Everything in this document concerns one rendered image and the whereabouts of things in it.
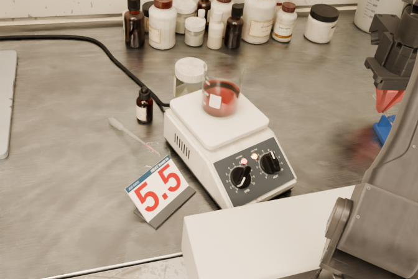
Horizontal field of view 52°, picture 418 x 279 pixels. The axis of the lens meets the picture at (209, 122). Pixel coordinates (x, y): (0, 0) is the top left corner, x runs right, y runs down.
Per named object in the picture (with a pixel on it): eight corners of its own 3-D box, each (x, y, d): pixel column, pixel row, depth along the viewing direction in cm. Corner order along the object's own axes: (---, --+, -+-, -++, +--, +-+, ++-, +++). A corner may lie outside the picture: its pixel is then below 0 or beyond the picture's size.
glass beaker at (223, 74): (245, 118, 67) (254, 74, 61) (207, 127, 65) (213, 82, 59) (227, 92, 72) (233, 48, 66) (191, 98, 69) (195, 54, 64)
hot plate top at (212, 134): (271, 125, 67) (272, 121, 66) (208, 152, 61) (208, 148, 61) (227, 84, 74) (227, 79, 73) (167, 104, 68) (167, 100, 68)
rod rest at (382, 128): (411, 164, 75) (420, 150, 72) (393, 164, 74) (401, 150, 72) (388, 126, 82) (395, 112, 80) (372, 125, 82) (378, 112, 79)
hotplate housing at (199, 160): (295, 189, 68) (308, 155, 63) (229, 225, 62) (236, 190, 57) (216, 109, 81) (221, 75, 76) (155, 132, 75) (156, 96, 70)
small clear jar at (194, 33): (207, 40, 99) (209, 20, 95) (197, 50, 96) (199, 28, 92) (190, 34, 100) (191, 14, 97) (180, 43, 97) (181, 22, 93)
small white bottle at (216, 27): (219, 51, 96) (224, 16, 90) (204, 48, 96) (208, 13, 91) (222, 43, 98) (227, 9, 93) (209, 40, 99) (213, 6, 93)
